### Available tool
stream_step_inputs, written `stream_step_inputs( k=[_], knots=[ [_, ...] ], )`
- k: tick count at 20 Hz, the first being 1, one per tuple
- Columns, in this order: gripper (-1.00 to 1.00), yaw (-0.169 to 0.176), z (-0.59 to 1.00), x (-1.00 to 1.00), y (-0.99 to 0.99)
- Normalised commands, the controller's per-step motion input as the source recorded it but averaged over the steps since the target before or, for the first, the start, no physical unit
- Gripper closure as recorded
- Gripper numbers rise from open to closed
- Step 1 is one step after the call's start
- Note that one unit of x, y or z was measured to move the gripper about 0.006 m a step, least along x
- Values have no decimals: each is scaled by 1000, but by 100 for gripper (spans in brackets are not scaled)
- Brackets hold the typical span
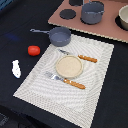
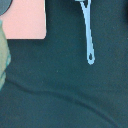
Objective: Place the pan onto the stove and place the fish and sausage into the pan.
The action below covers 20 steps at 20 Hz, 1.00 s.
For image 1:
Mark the grey frying pan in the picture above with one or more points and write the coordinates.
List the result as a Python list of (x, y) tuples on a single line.
[(59, 36)]

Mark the red sausage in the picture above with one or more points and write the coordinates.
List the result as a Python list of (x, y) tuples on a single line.
[(33, 50)]

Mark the white fish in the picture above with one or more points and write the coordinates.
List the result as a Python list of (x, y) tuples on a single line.
[(16, 69)]

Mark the brown stove board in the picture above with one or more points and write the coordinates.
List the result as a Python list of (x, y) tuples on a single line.
[(106, 28)]

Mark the black stove burner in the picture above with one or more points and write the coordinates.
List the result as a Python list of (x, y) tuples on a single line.
[(67, 14)]

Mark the round beige plate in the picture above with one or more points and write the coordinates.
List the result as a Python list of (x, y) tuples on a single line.
[(69, 66)]

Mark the black burner at top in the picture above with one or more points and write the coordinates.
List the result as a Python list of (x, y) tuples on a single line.
[(76, 2)]

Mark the beige bowl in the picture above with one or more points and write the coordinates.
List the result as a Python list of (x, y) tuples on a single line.
[(123, 14)]

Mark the fork with wooden handle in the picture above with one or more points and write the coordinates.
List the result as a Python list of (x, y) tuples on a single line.
[(55, 77)]

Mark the knife with wooden handle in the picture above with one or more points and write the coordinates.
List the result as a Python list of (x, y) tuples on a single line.
[(80, 56)]

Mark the grey pot with handles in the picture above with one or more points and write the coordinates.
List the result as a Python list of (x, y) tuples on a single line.
[(92, 12)]

